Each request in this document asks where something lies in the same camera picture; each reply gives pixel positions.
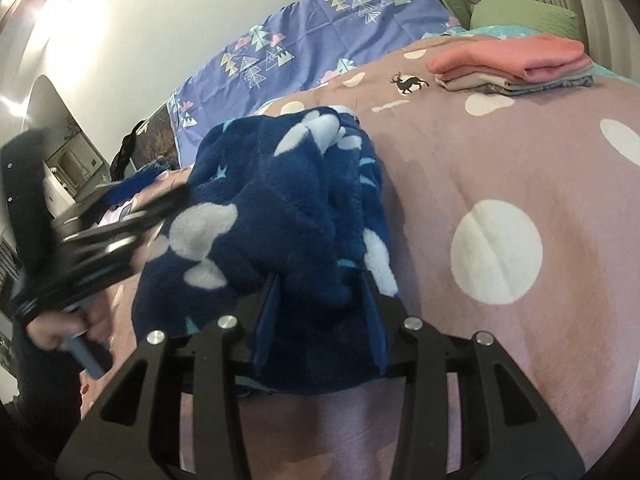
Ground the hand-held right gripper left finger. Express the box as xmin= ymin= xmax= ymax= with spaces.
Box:
xmin=55 ymin=277 xmax=288 ymax=480

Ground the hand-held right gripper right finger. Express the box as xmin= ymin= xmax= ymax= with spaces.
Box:
xmin=362 ymin=272 xmax=586 ymax=480

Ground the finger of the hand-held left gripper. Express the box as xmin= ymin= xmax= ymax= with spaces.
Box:
xmin=57 ymin=219 xmax=152 ymax=262
xmin=55 ymin=184 xmax=192 ymax=233

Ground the navy fleece star print robe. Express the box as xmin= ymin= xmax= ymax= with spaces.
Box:
xmin=131 ymin=105 xmax=402 ymax=396

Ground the person's left hand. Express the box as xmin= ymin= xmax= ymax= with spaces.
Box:
xmin=27 ymin=299 xmax=114 ymax=356

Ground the lavender folded cloth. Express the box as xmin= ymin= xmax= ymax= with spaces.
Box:
xmin=98 ymin=200 xmax=151 ymax=233

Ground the dark teal fleece blanket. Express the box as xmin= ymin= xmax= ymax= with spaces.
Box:
xmin=135 ymin=155 xmax=172 ymax=177

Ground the black garment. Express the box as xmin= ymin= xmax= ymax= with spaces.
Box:
xmin=110 ymin=119 xmax=147 ymax=182

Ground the dark tree print headboard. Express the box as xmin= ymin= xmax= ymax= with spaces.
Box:
xmin=132 ymin=102 xmax=182 ymax=171

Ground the pink polka dot blanket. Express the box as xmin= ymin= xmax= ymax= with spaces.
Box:
xmin=80 ymin=35 xmax=640 ymax=480

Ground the purple tree print sheet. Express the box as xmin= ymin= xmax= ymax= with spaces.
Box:
xmin=167 ymin=0 xmax=463 ymax=171

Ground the beige folded garment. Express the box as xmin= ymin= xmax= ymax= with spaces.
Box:
xmin=435 ymin=67 xmax=594 ymax=94

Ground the pink folded sweater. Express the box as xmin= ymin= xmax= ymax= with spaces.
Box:
xmin=426 ymin=34 xmax=594 ymax=84

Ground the grey folded garment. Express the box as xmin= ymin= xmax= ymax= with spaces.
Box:
xmin=480 ymin=74 xmax=597 ymax=97

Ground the large green pillow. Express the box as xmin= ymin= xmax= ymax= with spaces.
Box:
xmin=470 ymin=0 xmax=581 ymax=42

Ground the wall mirror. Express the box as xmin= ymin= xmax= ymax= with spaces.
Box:
xmin=56 ymin=151 xmax=86 ymax=180

